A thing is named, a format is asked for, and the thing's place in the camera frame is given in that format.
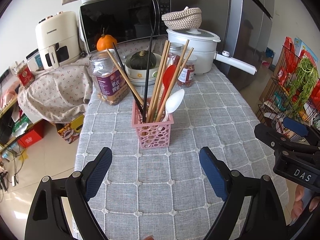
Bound pink perforated utensil basket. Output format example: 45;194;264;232
131;100;174;149

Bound black chopstick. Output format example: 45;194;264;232
112;42;143;114
142;33;153;123

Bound white plastic spoon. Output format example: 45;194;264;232
161;89;185;122

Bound red silicone spoon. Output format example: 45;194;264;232
155;64;177;114

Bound long wooden chopstick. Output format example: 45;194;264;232
155;47;194;122

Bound right hand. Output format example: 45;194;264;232
291;185;319;221

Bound yellow cardboard box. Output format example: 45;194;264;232
55;114;85;144

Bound grey checked tablecloth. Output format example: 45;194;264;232
75;67;289;239

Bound red box on floor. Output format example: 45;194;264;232
17;120;45;148

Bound green vegetables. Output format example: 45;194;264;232
287;57;319;115

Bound floral cloth over shelf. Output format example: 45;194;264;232
17;39;166;124

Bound clear jar purple label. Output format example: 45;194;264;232
88;50;130;105

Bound red goji jar white lid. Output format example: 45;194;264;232
177;55;197;87

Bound white ceramic bowl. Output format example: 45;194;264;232
125;53;161;85

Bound spice jar red label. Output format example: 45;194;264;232
13;61;35;88

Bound dark green pumpkin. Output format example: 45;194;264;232
130;50;157;70

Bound clear container blue label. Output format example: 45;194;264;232
26;49;44;72

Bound orange tangerine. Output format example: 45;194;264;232
96;29;118;51

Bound white electric pot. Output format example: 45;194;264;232
167;28;257;75

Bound red goji jar metal lid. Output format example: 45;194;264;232
167;42;184;67

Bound cream air fryer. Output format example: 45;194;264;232
35;11;80;70

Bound grey refrigerator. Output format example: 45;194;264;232
172;0;276;92

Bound black microwave oven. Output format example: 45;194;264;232
79;0;171;54

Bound black wire rack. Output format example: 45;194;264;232
257;46;319;142

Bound woven rope basket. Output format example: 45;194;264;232
162;7;202;30

